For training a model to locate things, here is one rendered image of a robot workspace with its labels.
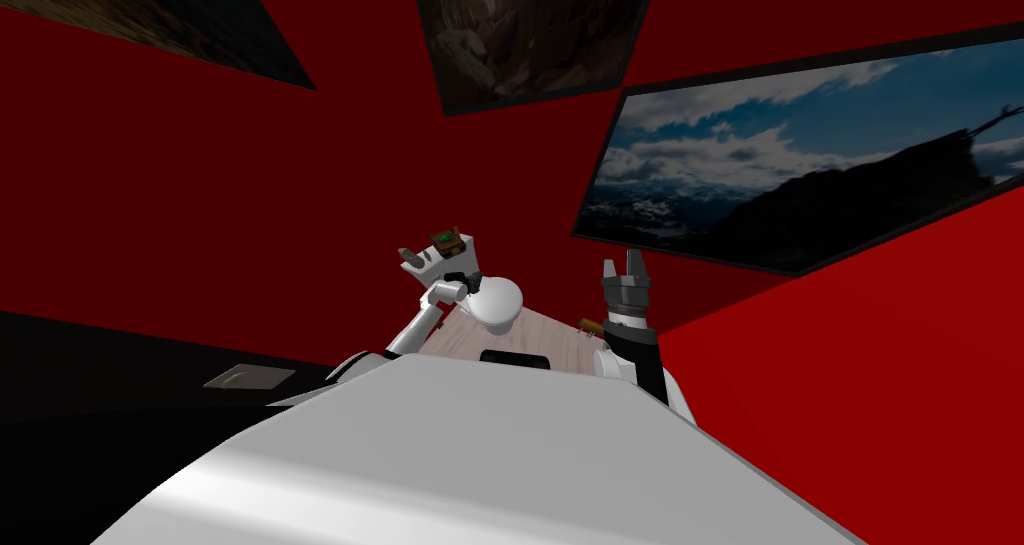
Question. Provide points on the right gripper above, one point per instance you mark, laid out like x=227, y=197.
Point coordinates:
x=626, y=297

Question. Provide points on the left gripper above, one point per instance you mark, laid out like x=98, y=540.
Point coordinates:
x=458, y=263

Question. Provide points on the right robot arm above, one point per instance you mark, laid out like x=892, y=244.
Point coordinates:
x=637, y=354

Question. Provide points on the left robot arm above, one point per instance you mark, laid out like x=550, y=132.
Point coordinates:
x=496, y=302

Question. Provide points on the small brown green box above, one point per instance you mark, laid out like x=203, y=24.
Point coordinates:
x=448, y=243

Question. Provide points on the small brown object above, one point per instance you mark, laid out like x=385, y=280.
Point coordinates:
x=590, y=326

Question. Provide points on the pale wooden table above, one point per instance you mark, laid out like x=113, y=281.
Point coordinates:
x=548, y=338

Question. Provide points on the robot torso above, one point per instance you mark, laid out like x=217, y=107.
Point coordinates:
x=448, y=457

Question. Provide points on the sky and mountain wall picture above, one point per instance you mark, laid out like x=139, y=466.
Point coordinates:
x=784, y=153

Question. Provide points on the dark rocky canyon wall picture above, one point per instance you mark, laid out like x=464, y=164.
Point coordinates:
x=520, y=37

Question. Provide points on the dark brown wall picture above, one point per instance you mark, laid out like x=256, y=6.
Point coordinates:
x=160, y=13

